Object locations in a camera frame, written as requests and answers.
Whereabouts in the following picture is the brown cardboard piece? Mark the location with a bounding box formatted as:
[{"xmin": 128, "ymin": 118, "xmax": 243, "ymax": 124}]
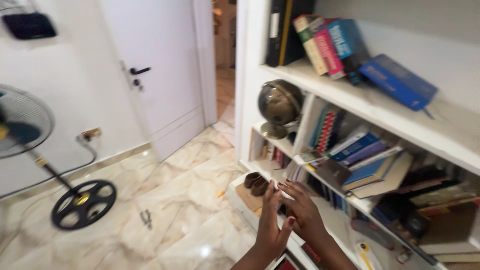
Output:
[{"xmin": 235, "ymin": 183, "xmax": 264, "ymax": 213}]

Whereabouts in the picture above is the white bottle with yellow label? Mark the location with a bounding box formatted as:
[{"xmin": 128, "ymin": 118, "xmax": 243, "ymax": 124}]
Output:
[{"xmin": 354, "ymin": 241, "xmax": 385, "ymax": 270}]

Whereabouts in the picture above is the person's right hand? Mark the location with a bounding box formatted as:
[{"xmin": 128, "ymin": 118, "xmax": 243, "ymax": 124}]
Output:
[{"xmin": 277, "ymin": 179, "xmax": 331, "ymax": 247}]

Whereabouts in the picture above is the pink book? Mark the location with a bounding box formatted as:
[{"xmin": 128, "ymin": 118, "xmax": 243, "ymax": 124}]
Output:
[{"xmin": 313, "ymin": 28, "xmax": 346, "ymax": 80}]

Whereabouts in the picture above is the blue upright book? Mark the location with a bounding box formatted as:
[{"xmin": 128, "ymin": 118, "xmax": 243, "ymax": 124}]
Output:
[{"xmin": 327, "ymin": 18, "xmax": 371, "ymax": 74}]

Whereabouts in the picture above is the person's left hand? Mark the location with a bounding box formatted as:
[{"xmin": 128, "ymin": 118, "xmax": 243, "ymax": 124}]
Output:
[{"xmin": 255, "ymin": 180, "xmax": 296, "ymax": 259}]

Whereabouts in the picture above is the black binder with yellow stripe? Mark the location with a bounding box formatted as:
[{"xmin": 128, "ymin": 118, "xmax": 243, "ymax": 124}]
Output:
[{"xmin": 279, "ymin": 0, "xmax": 316, "ymax": 67}]

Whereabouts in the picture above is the black and red book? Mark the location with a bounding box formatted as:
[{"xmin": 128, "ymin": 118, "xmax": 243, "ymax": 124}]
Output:
[{"xmin": 300, "ymin": 242, "xmax": 325, "ymax": 270}]

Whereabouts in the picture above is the dark brown flat book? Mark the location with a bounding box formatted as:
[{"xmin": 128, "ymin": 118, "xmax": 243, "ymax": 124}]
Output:
[{"xmin": 315, "ymin": 159, "xmax": 352, "ymax": 189}]

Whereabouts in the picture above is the black wall router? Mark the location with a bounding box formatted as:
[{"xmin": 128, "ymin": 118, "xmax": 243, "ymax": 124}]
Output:
[{"xmin": 1, "ymin": 12, "xmax": 58, "ymax": 40}]

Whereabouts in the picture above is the heap of dark books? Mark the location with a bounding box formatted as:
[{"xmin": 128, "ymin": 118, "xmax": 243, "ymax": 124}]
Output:
[{"xmin": 371, "ymin": 164, "xmax": 480, "ymax": 265}]

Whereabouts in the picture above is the black binder with white label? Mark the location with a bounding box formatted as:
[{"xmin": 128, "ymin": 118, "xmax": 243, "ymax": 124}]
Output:
[{"xmin": 265, "ymin": 0, "xmax": 288, "ymax": 68}]

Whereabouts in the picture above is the grey power cable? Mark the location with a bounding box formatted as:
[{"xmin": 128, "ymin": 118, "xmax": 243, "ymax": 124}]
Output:
[{"xmin": 0, "ymin": 140, "xmax": 98, "ymax": 200}]

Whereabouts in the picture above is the stack of flat blue books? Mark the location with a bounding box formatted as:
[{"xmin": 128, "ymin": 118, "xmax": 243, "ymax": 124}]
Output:
[{"xmin": 327, "ymin": 127, "xmax": 414, "ymax": 200}]

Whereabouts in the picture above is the green and beige book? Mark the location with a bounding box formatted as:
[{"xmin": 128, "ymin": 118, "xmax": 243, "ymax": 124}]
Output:
[{"xmin": 293, "ymin": 14, "xmax": 329, "ymax": 76}]

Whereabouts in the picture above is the dark gold desk globe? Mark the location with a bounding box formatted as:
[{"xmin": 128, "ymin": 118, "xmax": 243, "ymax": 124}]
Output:
[{"xmin": 257, "ymin": 79, "xmax": 305, "ymax": 140}]

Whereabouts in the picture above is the white built-in bookshelf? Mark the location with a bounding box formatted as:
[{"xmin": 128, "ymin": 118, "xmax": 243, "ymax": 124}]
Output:
[{"xmin": 234, "ymin": 0, "xmax": 480, "ymax": 270}]

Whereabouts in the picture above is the white door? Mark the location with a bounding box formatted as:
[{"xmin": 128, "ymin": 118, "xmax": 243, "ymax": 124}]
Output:
[{"xmin": 99, "ymin": 0, "xmax": 218, "ymax": 163}]

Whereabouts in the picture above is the row of upright colourful books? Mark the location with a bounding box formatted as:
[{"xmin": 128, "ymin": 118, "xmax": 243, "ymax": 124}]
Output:
[{"xmin": 308, "ymin": 106, "xmax": 346, "ymax": 153}]

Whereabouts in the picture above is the wall socket with plug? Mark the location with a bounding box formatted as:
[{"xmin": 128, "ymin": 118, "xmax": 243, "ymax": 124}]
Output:
[{"xmin": 76, "ymin": 127, "xmax": 103, "ymax": 144}]

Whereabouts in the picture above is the black standing fan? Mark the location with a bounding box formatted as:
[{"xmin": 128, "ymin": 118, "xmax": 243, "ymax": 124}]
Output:
[{"xmin": 0, "ymin": 84, "xmax": 118, "ymax": 231}]

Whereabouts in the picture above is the thick blue book with ribbon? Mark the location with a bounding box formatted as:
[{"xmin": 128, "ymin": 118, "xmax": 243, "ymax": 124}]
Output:
[{"xmin": 359, "ymin": 54, "xmax": 439, "ymax": 120}]

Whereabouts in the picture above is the small white green booklet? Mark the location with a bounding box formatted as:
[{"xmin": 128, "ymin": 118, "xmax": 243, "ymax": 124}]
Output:
[{"xmin": 293, "ymin": 151, "xmax": 328, "ymax": 166}]

